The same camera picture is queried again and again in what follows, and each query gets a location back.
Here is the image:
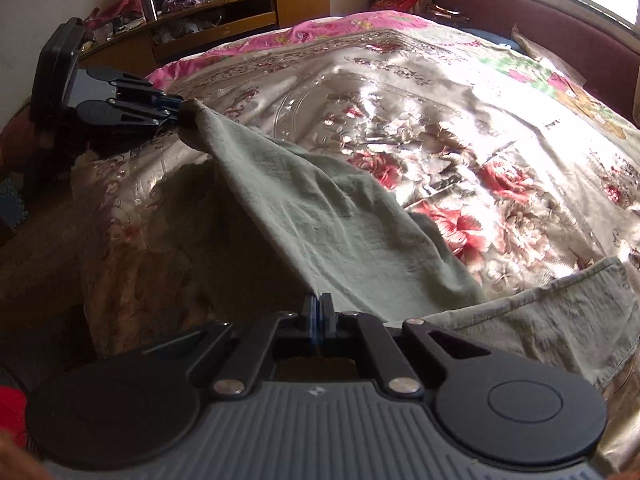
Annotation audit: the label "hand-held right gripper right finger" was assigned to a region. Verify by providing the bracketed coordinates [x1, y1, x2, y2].
[320, 292, 495, 397]

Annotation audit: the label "grey-green pants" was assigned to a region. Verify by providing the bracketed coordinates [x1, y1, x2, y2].
[177, 99, 640, 403]

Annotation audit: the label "cartoon printed bedsheet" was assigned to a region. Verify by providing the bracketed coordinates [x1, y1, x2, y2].
[475, 47, 640, 142]

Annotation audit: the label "beige pillow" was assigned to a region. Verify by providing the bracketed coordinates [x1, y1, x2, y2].
[510, 25, 589, 87]

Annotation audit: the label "maroon padded headboard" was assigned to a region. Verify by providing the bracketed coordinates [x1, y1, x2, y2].
[434, 0, 640, 127]

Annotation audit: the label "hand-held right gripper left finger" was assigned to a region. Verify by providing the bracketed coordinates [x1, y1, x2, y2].
[144, 292, 321, 397]

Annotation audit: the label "floral satin bedspread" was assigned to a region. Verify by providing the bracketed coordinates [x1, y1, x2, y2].
[70, 10, 640, 480]

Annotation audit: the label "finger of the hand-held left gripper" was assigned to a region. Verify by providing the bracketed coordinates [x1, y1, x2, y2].
[114, 76, 185, 111]
[117, 104, 200, 128]

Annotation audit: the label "wooden TV cabinet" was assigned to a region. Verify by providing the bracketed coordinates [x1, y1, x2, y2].
[77, 0, 334, 82]

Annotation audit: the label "red cloth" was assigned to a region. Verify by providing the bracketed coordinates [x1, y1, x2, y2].
[0, 385, 32, 450]

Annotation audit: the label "blue pillow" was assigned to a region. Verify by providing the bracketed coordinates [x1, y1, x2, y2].
[459, 26, 524, 54]

